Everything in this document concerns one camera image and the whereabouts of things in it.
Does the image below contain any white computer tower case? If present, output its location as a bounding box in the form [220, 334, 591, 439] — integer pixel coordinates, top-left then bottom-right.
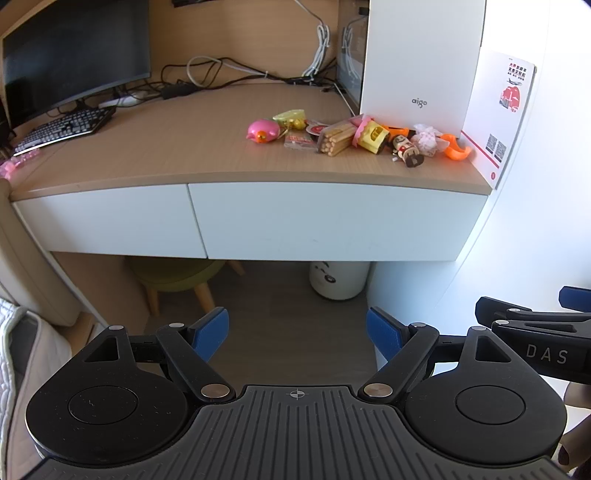
[337, 0, 486, 135]

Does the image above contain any white desk drawer right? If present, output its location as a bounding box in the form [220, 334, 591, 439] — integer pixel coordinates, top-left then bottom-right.
[188, 182, 487, 261]

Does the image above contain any white bundled cable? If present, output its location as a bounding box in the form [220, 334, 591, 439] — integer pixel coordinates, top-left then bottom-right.
[294, 0, 333, 80]

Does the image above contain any white desk drawer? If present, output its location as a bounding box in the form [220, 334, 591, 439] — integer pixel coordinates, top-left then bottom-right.
[188, 182, 487, 261]
[14, 185, 206, 258]

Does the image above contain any orange plastic half shell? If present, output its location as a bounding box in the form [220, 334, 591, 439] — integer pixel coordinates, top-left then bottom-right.
[439, 134, 472, 161]

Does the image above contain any black power adapter with cables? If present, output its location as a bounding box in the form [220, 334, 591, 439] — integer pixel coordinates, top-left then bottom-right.
[45, 57, 339, 119]

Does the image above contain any wooden nutcracker soldier figure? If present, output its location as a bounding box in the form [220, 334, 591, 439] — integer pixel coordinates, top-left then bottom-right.
[392, 135, 424, 168]

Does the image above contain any person's hand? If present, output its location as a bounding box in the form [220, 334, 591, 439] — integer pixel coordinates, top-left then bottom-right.
[557, 382, 590, 479]

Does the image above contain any white cardboard box red print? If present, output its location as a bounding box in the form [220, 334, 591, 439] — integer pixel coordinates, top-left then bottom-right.
[460, 50, 536, 189]

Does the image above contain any hawthorn lollipop packet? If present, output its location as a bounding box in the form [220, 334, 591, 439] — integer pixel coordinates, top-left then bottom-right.
[283, 130, 317, 151]

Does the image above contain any grey looped cable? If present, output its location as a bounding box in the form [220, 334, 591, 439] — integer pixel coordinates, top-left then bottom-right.
[185, 55, 270, 88]

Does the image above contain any pink pig toy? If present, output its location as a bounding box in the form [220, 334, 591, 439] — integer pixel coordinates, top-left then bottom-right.
[246, 119, 283, 144]

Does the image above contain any white panda trash bin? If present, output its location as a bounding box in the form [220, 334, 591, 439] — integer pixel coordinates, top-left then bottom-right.
[308, 261, 370, 301]

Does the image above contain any spoon shaped red jelly pack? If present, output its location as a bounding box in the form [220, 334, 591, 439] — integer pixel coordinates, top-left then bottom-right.
[305, 120, 328, 138]

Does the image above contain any black keyboard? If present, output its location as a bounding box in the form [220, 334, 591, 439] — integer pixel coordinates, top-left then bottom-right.
[13, 107, 116, 156]

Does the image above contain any white desk drawer left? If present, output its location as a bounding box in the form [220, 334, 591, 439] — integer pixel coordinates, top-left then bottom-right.
[14, 185, 206, 258]

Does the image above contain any black computer monitor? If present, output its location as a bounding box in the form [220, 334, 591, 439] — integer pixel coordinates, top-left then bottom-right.
[2, 1, 151, 127]

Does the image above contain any crumpled pink white wrapper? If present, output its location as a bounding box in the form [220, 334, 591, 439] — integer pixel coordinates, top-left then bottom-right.
[411, 124, 450, 157]

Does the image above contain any pink volcano blister pack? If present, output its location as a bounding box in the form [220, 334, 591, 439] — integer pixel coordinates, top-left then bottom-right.
[385, 126, 411, 141]

